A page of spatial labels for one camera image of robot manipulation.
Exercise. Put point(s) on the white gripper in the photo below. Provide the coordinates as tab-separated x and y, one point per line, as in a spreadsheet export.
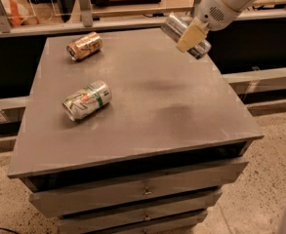
215	13

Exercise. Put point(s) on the silver blue redbull can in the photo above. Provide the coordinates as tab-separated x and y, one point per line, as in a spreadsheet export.
174	27

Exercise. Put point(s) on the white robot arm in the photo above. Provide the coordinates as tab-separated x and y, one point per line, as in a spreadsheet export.
239	5

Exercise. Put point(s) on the orange brown soda can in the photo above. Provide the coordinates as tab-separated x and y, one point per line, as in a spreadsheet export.
84	46

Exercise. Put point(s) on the white green soda can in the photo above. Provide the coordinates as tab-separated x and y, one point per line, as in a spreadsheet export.
87	100

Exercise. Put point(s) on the grey drawer cabinet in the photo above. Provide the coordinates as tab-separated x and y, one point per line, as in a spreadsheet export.
167	110

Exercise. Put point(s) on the top grey drawer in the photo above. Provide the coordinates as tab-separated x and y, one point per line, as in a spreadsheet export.
134	188

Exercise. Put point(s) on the grey drawer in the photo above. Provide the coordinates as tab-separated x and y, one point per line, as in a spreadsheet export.
159	224
140	213
134	188

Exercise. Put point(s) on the orange white bag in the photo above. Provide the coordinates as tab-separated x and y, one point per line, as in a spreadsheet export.
18	14

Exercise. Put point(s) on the middle grey drawer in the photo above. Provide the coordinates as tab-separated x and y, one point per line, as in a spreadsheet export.
140	213

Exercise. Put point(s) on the bottom grey drawer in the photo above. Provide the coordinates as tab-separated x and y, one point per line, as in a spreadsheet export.
159	224

